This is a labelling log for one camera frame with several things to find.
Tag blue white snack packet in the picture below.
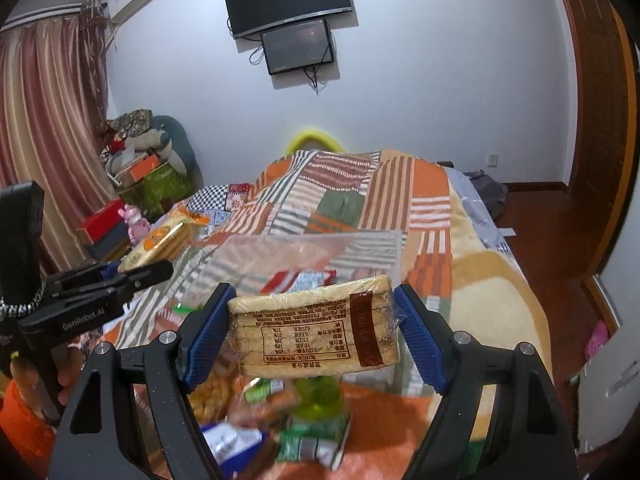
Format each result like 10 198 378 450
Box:
200 422 268 480

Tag white cabinet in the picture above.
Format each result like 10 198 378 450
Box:
577 260 640 453

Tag grey bed sheet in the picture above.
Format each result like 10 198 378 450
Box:
444 166 516 261

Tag grey plush toy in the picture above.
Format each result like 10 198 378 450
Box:
102 109 192 178

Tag yellow ring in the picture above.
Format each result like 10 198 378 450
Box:
282 128 346 157

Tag green box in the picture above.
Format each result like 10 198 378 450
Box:
117 161 196 221

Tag patchwork blanket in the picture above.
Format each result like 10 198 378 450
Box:
75 147 551 480

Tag orange fried snack packet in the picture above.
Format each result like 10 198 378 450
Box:
187 360 241 418

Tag green translucent bottle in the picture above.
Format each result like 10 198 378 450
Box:
291 376 351 423

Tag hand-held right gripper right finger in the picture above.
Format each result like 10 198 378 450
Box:
392 284 581 480

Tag person's left hand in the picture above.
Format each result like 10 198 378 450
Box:
56 342 86 389

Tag small wall monitor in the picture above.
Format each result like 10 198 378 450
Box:
260 18 336 77

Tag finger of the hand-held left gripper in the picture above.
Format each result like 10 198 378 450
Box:
59 260 175 311
44 263 120 292

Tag clear plastic bag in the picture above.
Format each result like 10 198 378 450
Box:
192 230 411 401

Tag pink toy figure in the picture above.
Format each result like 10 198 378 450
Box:
119 205 151 246

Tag green snack packet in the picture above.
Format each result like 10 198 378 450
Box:
274 412 351 471

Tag grey backpack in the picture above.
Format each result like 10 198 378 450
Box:
462 170 509 218

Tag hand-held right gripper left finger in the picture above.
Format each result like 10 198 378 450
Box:
47 282 238 480

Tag wooden door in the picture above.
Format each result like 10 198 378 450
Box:
550 0 640 281

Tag red box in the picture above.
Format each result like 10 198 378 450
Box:
77 198 126 243

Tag person's left forearm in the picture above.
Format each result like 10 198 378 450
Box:
0 355 60 478

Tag orange box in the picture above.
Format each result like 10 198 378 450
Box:
114 154 162 188

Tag striped curtain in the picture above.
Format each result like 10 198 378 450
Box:
0 0 118 276

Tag yellow cracker packet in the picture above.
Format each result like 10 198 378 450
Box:
117 210 213 273

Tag pink slippers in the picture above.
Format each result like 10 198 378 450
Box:
584 320 611 361

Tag clear-wrapped cracker packet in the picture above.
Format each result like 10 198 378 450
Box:
226 274 403 378

